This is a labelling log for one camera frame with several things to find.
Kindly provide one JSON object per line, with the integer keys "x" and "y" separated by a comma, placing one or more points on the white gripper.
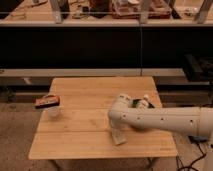
{"x": 115, "y": 125}

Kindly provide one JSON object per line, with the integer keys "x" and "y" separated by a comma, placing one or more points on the long workbench shelf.
{"x": 106, "y": 13}

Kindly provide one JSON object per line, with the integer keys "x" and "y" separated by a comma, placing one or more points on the orange black snack packet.
{"x": 47, "y": 101}

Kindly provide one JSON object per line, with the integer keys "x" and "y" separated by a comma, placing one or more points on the clear plastic cup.
{"x": 53, "y": 112}

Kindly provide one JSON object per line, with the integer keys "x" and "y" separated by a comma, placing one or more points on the white bottle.
{"x": 144, "y": 102}

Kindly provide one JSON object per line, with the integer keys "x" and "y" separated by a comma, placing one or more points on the green plate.
{"x": 135, "y": 103}

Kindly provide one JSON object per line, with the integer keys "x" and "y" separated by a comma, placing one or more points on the white sponge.
{"x": 118, "y": 136}

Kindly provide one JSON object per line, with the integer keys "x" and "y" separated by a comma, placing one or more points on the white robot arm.
{"x": 193, "y": 121}

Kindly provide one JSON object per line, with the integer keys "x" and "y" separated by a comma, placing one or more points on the wooden folding table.
{"x": 79, "y": 138}

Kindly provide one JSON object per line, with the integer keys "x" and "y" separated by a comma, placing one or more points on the blue black box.
{"x": 194, "y": 139}

